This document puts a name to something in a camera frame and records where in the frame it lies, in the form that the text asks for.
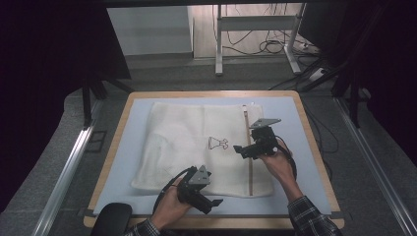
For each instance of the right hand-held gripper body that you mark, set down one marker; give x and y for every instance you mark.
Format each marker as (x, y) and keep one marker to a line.
(264, 137)

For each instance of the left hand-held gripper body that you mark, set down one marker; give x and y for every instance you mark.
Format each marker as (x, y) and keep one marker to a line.
(196, 180)

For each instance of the white mesh laundry bag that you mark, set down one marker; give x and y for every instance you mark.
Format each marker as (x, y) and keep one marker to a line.
(183, 144)

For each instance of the person's right hand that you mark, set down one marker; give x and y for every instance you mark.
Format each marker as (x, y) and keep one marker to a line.
(278, 167)

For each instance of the person's left hand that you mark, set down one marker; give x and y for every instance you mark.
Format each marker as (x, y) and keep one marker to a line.
(172, 206)

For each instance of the light blue table mat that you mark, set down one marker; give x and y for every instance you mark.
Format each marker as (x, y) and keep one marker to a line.
(295, 131)

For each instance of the white power strip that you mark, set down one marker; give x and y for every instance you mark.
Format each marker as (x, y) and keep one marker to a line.
(316, 74)

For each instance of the black chair armrest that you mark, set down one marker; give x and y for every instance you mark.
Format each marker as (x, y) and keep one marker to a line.
(111, 219)

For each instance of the black metal stand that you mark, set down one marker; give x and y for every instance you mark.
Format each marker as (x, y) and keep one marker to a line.
(354, 105)
(87, 105)

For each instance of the dark floor plate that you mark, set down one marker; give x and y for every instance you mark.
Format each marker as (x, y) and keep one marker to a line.
(96, 141)

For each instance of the dark curtain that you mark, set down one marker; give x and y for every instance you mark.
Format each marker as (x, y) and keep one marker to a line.
(390, 65)
(42, 65)

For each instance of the white cabinet panel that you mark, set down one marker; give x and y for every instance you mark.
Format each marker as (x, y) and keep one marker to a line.
(147, 29)

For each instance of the white metal desk frame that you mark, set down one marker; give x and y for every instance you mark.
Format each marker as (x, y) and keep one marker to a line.
(219, 39)

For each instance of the aluminium floor rail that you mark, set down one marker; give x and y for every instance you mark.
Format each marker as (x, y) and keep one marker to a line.
(377, 167)
(65, 177)

